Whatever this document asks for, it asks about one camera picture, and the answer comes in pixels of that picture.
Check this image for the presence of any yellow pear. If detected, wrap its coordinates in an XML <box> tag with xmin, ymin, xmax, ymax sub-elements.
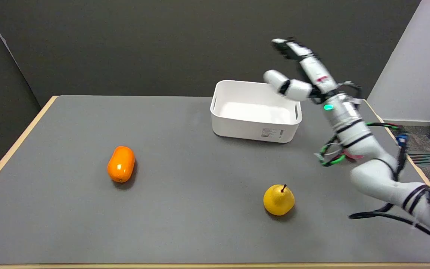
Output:
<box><xmin>263</xmin><ymin>184</ymin><xmax>296</xmax><ymax>216</ymax></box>

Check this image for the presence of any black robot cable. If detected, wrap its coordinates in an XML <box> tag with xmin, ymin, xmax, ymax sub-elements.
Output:
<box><xmin>348</xmin><ymin>123</ymin><xmax>430</xmax><ymax>246</ymax></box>

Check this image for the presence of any floor vent grille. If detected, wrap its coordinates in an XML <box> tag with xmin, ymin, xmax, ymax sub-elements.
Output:
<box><xmin>408</xmin><ymin>151</ymin><xmax>430</xmax><ymax>166</ymax></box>

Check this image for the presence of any orange mango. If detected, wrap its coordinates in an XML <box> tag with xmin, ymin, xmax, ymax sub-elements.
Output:
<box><xmin>107</xmin><ymin>146</ymin><xmax>136</xmax><ymax>183</ymax></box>

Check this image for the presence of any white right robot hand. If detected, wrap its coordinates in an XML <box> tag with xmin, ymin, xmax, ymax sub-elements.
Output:
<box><xmin>263</xmin><ymin>38</ymin><xmax>340</xmax><ymax>105</ymax></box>

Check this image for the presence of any white plastic storage bin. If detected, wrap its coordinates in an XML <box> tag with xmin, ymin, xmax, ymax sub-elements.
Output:
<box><xmin>210</xmin><ymin>80</ymin><xmax>303</xmax><ymax>143</ymax></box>

